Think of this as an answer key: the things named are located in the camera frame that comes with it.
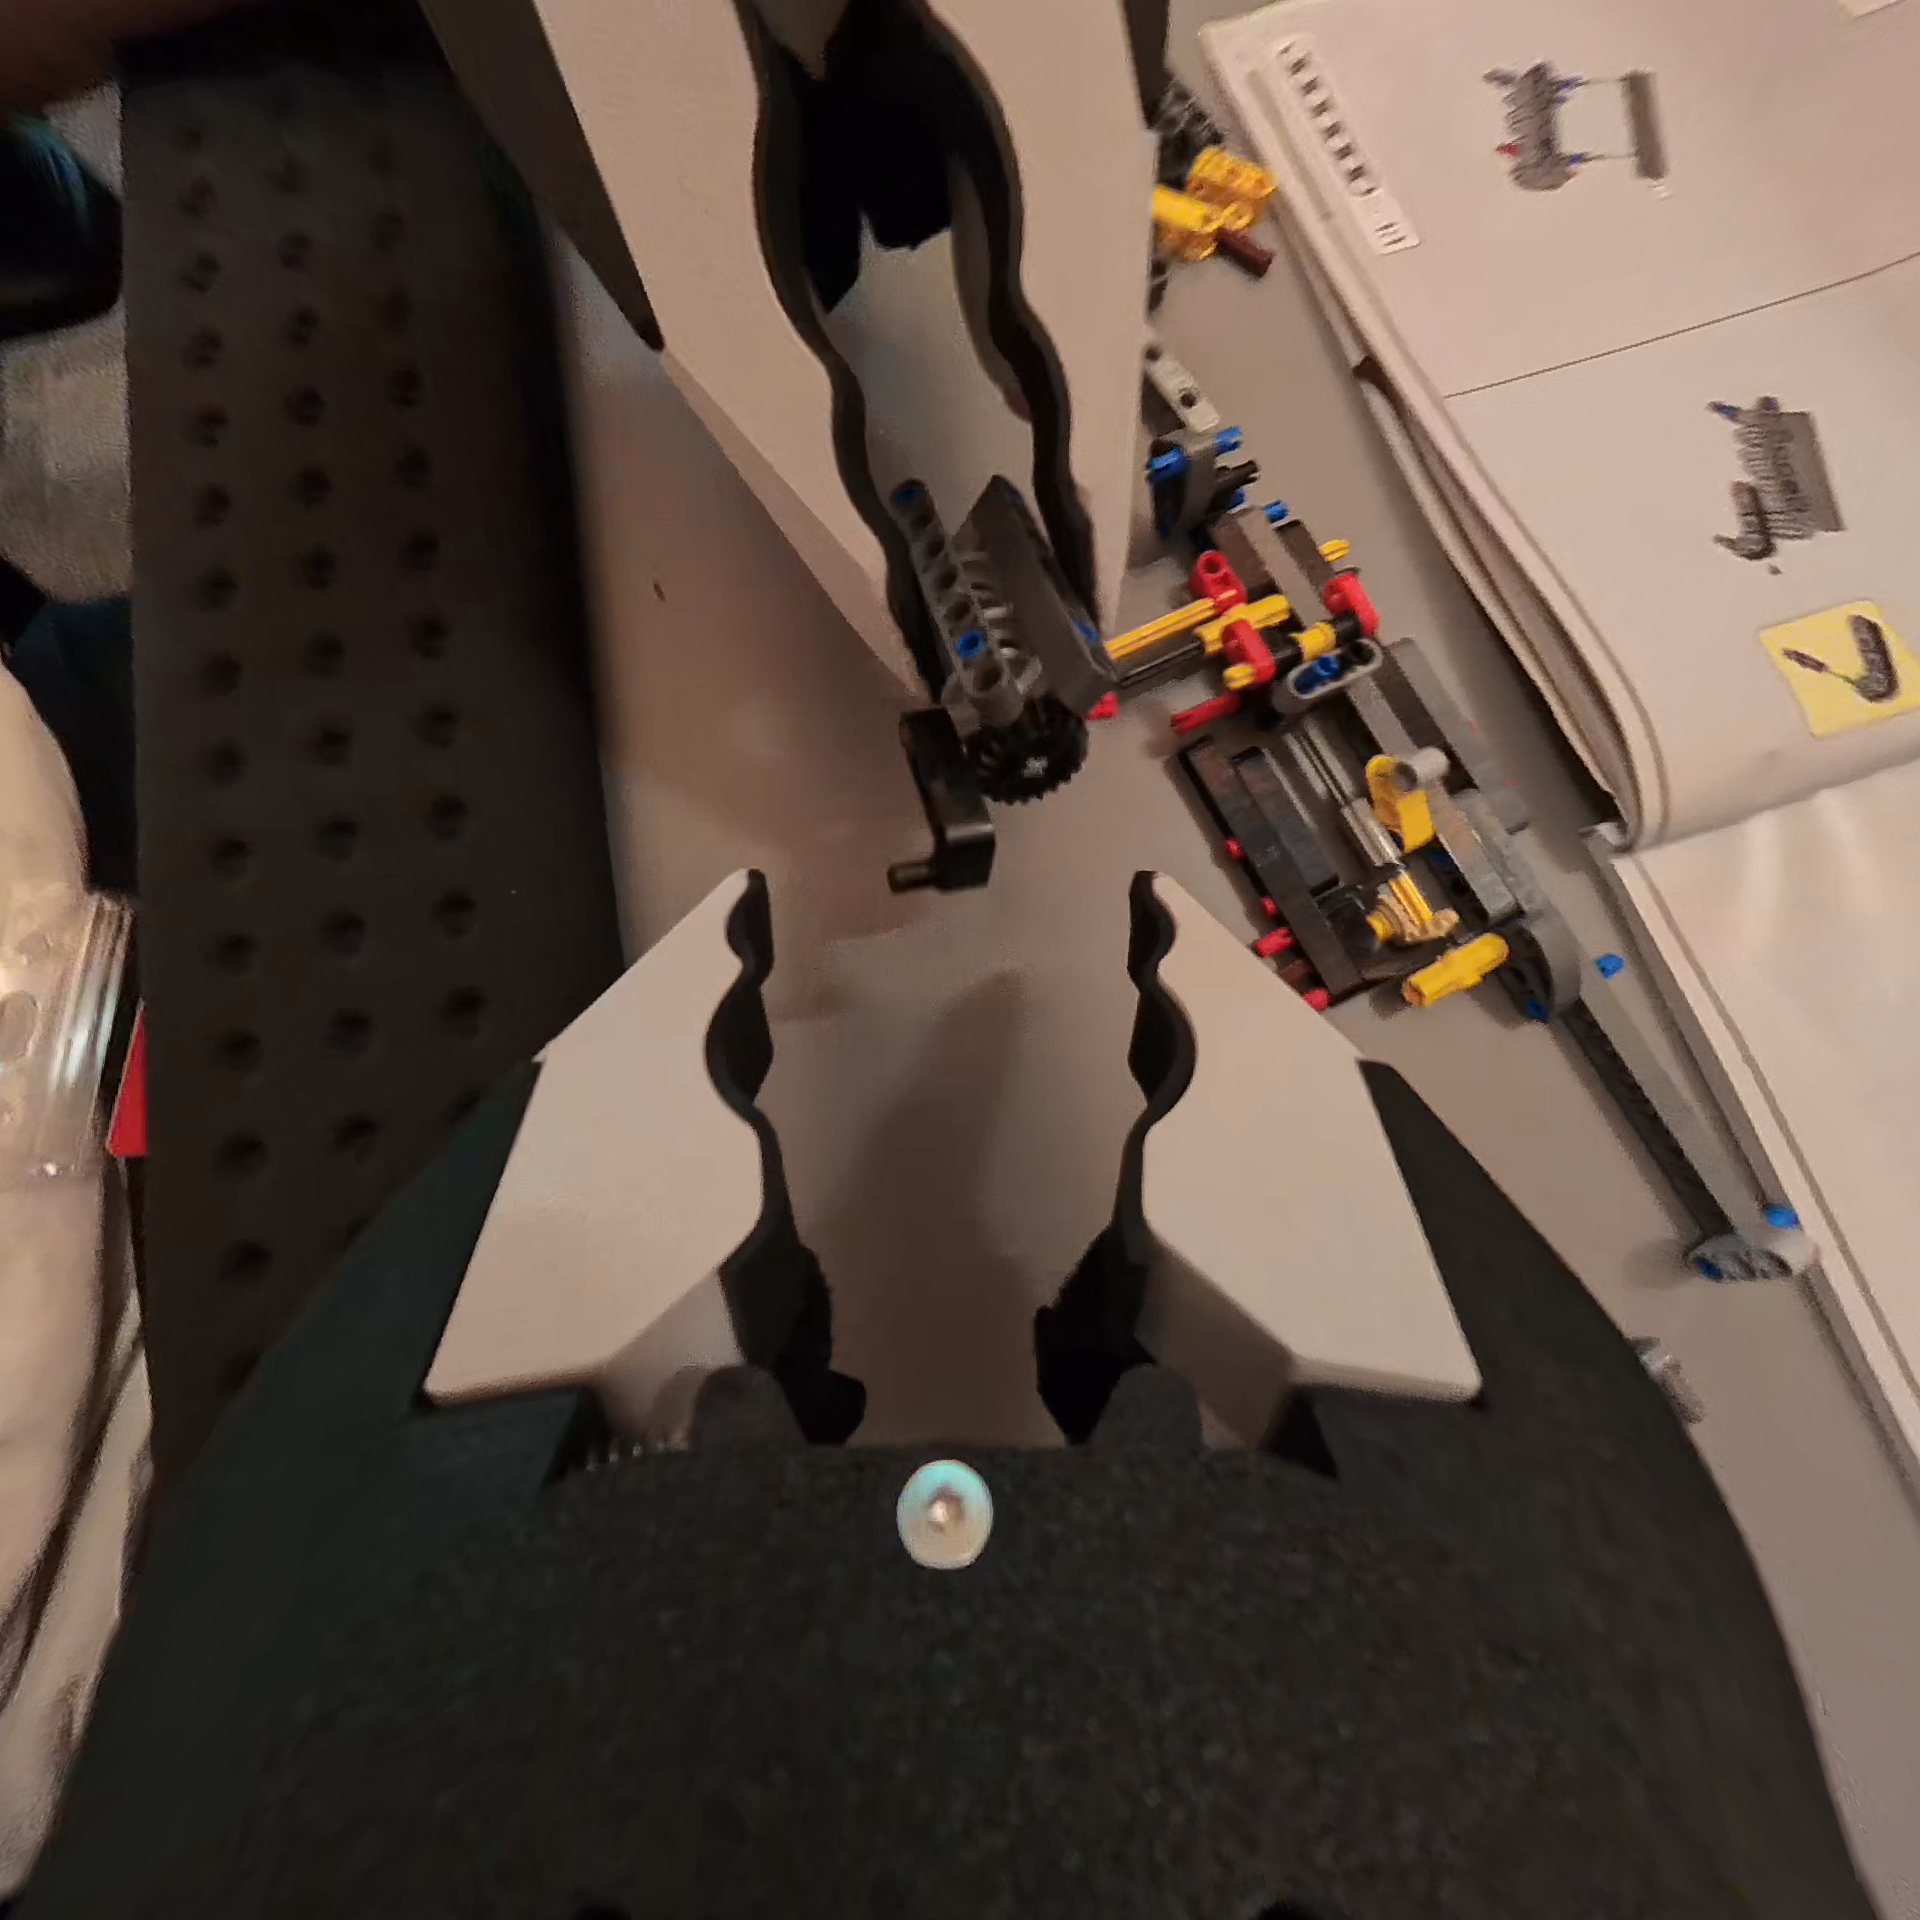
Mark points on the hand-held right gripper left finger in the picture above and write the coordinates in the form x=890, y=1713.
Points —
x=601, y=1200

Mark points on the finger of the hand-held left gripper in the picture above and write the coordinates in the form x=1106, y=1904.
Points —
x=1079, y=182
x=675, y=224

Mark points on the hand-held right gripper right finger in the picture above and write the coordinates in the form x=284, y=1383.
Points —
x=1290, y=1200

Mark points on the lego chassis assembly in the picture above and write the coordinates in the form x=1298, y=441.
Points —
x=1349, y=779

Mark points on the small lego beam assembly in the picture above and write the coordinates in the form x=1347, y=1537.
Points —
x=990, y=600

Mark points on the yellow lego connector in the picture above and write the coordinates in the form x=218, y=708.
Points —
x=1186, y=219
x=1230, y=176

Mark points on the brown lego axle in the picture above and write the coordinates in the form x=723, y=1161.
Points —
x=1244, y=252

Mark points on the long light grey lego beam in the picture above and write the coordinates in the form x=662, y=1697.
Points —
x=1178, y=386

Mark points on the clear badge holder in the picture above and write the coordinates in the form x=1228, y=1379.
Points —
x=53, y=1020

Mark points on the white shirt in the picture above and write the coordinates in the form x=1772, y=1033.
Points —
x=60, y=1425

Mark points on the instruction booklet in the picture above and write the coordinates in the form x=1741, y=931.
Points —
x=1652, y=376

